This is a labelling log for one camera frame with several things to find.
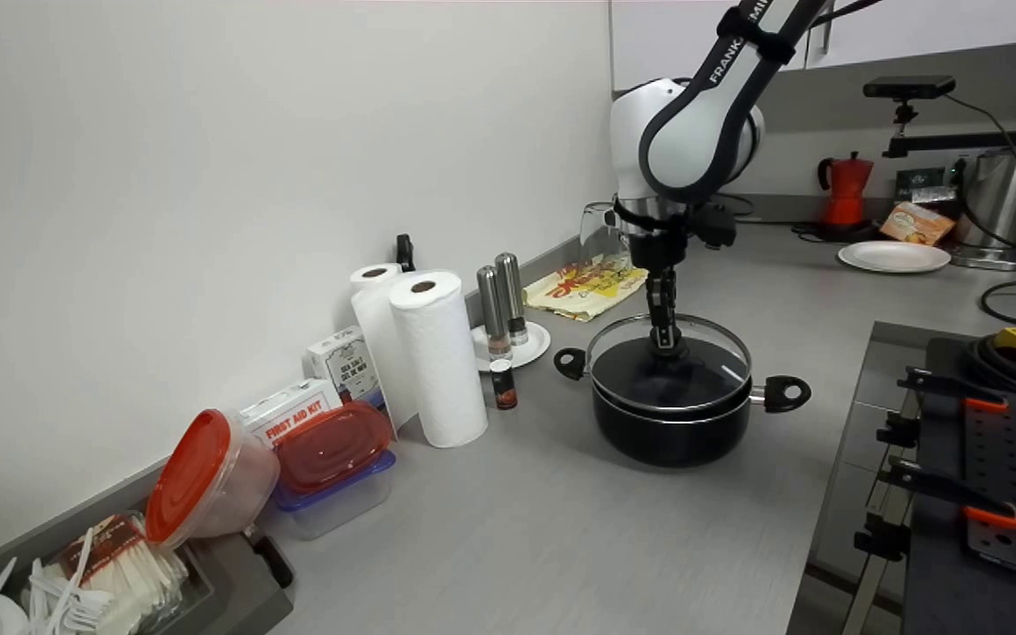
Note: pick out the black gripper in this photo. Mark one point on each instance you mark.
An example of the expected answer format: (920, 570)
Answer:
(662, 249)

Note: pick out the white black Franka robot arm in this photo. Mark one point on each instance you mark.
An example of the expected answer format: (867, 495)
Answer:
(684, 143)

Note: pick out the black cooking pot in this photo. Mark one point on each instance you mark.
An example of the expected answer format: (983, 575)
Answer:
(672, 442)

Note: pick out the red moka pot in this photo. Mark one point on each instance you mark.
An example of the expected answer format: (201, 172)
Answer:
(843, 189)

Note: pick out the clear container with red lid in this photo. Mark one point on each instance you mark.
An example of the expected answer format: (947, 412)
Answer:
(332, 447)

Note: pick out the clear container with blue lid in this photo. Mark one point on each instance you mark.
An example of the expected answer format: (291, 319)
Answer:
(335, 509)

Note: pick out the clear container with orange lid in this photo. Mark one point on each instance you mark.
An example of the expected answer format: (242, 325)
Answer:
(184, 479)

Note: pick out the patterned yellow kitchen towel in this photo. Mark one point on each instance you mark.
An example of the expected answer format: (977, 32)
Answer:
(578, 287)

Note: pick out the clear drinking glass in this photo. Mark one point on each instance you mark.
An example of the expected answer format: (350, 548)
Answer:
(595, 222)

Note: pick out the small white round plate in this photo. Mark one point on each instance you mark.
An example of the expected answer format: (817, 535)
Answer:
(533, 348)

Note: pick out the stainless steel spice grinder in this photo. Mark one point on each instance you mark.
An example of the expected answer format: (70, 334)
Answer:
(513, 294)
(486, 305)

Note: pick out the small red spice bottle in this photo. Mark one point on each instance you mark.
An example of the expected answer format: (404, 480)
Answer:
(506, 389)

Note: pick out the white paper towel roll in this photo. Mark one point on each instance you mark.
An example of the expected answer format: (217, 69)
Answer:
(369, 283)
(442, 376)

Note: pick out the white dinner plate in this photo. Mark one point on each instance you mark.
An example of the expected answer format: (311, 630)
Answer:
(893, 255)

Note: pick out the grey metal robot stand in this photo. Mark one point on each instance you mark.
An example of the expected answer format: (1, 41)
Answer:
(847, 472)

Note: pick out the orange food packet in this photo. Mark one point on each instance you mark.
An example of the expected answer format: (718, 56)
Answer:
(914, 222)

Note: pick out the small dark bottle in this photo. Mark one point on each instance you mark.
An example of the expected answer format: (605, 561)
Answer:
(404, 250)

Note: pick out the small white carton box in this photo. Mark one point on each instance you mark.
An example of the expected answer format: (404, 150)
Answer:
(339, 362)

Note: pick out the stainless steel kettle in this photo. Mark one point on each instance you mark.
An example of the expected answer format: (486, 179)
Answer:
(1003, 198)

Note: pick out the white box with red print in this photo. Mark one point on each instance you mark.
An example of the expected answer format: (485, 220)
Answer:
(291, 412)

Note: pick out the grey cutlery tray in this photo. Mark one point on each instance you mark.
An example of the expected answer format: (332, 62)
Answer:
(238, 597)

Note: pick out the white napkin packets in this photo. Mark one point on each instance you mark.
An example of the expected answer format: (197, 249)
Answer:
(143, 584)

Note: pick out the red wrapped packet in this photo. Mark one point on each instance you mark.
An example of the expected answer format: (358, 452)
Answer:
(102, 544)

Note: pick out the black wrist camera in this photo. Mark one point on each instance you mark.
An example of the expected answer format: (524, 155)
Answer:
(722, 229)

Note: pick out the white wall cabinet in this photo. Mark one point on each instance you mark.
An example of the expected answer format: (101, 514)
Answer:
(653, 36)

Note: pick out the black bar camera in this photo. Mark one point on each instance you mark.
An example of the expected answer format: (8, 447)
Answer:
(906, 85)

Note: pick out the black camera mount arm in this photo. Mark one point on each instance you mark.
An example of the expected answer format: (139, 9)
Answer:
(977, 138)

